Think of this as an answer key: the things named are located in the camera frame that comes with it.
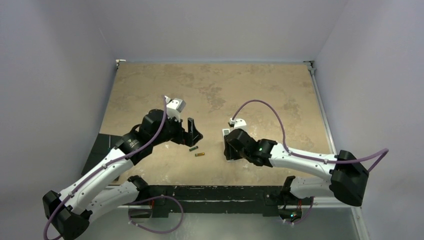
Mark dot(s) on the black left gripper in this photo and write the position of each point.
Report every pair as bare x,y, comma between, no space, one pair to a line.
193,134

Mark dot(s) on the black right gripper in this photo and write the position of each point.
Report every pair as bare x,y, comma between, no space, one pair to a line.
227,149

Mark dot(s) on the gold green AAA battery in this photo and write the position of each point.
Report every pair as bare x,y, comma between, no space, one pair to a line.
199,154

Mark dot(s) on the white remote control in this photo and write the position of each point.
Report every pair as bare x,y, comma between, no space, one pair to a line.
229,152

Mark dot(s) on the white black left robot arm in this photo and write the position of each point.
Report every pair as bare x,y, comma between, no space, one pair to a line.
74,208

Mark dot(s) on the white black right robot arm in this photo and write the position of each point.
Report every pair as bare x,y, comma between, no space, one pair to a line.
338,176

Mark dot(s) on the black mat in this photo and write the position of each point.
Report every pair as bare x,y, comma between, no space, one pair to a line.
99,150

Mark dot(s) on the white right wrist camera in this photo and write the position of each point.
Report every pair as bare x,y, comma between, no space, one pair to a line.
237,123

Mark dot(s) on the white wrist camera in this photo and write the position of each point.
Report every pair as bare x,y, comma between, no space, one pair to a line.
237,123
174,108

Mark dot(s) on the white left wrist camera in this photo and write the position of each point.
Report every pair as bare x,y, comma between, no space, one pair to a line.
174,108

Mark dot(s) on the aluminium frame rail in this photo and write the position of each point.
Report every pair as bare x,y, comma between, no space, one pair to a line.
357,222

